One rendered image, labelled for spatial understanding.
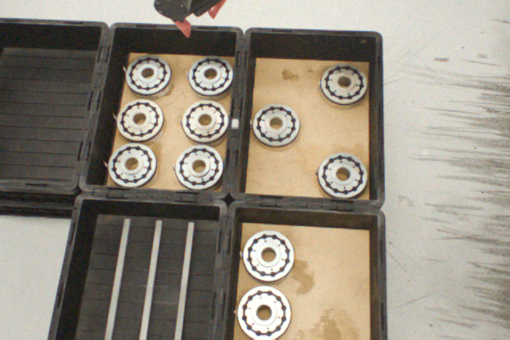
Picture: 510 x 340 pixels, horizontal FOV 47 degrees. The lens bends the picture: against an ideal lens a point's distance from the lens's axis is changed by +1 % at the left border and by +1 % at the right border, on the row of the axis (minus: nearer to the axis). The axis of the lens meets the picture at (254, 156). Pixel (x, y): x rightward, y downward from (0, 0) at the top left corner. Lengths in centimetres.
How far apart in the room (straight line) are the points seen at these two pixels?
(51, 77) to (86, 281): 49
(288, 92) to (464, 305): 60
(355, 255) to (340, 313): 12
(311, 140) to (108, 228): 47
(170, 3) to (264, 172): 46
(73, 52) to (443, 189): 93
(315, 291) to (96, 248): 46
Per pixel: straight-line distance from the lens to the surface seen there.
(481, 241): 141
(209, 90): 130
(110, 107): 131
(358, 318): 118
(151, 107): 131
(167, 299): 120
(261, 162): 125
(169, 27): 132
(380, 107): 121
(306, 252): 119
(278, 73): 135
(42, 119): 140
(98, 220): 127
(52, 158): 135
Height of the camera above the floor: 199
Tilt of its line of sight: 67 degrees down
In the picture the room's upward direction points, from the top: 6 degrees counter-clockwise
